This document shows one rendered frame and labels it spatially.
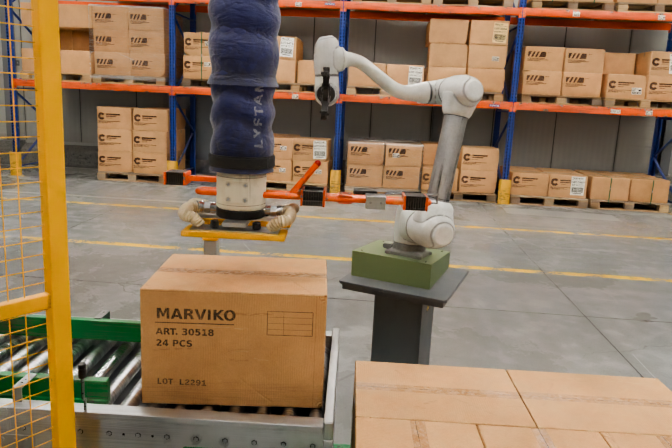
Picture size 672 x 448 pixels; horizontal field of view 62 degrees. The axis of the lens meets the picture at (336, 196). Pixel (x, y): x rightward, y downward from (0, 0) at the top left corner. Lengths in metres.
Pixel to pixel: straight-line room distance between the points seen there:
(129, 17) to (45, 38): 8.22
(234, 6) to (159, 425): 1.31
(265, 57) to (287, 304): 0.79
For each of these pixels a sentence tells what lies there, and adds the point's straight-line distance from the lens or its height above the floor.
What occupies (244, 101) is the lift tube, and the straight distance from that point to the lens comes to 1.83.
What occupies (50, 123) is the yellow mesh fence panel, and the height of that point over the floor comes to 1.48.
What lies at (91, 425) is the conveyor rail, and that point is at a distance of 2.00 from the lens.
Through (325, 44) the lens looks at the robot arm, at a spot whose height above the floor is 1.79.
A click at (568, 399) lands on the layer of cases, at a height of 0.54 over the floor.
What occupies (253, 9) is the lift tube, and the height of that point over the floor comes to 1.83.
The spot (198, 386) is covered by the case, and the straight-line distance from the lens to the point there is 2.00.
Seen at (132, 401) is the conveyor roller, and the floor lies 0.55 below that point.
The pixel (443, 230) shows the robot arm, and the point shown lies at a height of 1.05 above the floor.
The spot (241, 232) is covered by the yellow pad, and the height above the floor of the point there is 1.13.
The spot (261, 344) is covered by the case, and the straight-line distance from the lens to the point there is 1.90.
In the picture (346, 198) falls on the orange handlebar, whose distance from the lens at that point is 1.90.
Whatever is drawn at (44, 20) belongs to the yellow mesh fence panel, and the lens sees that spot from 1.64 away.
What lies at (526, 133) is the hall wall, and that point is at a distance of 10.65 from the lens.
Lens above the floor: 1.58
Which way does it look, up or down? 10 degrees down
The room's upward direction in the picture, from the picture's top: 3 degrees clockwise
